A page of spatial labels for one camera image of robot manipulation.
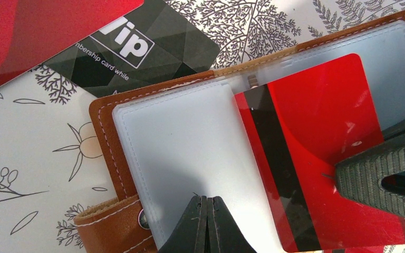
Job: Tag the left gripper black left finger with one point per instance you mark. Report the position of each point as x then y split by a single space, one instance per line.
189 235

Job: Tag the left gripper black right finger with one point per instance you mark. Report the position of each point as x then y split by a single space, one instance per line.
223 233

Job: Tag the black VIP card under red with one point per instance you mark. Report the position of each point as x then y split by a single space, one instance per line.
149 45

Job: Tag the red card far centre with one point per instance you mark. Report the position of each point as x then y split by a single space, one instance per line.
32 32

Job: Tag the brown leather card holder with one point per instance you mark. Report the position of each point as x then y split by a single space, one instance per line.
165 143

